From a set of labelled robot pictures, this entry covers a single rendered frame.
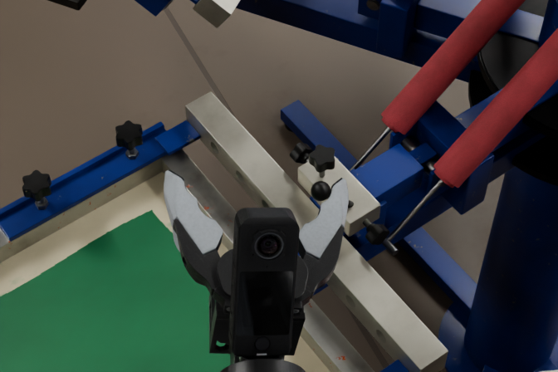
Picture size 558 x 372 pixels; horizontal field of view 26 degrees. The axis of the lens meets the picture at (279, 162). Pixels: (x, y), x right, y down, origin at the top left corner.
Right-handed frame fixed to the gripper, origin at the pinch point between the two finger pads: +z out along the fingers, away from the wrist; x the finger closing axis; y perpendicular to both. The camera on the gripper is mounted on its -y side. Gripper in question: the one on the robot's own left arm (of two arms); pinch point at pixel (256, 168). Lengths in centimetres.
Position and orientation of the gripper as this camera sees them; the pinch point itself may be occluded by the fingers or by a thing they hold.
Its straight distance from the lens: 102.0
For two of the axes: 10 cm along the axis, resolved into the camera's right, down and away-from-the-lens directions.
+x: 9.9, 0.5, 1.3
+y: -1.4, 6.0, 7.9
